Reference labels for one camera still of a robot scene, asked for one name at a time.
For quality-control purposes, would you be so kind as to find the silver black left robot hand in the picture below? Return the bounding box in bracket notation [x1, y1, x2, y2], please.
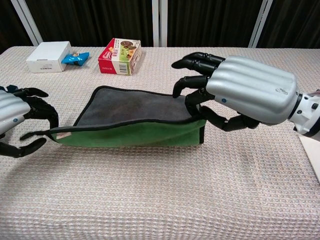
[0, 86, 60, 159]

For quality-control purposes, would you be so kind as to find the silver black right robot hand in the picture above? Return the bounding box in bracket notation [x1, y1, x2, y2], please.
[171, 51, 301, 132]

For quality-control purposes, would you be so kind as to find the green and grey cloth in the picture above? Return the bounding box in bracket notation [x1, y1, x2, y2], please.
[19, 85, 207, 148]

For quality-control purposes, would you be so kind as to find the white paper sheet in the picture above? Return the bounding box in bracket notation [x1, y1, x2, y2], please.
[298, 134, 320, 185]

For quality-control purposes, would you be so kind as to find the white cardboard box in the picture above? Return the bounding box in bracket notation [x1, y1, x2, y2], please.
[25, 41, 73, 74]

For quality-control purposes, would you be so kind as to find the blue snack packet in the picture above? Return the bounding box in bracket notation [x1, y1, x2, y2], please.
[61, 51, 90, 67]

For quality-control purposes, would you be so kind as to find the red green snack box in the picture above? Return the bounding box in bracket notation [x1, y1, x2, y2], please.
[97, 37, 143, 76]

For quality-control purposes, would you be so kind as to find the dark pleated curtain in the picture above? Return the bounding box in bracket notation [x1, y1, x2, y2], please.
[0, 0, 320, 55]

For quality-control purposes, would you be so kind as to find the beige woven tablecloth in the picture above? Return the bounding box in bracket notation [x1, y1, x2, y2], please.
[0, 46, 320, 240]

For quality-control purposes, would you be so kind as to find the white slanted frame post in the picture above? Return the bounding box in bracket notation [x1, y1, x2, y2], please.
[248, 0, 273, 48]
[10, 0, 44, 47]

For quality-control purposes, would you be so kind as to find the white upright frame post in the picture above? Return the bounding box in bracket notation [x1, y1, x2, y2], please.
[159, 0, 169, 48]
[151, 0, 160, 48]

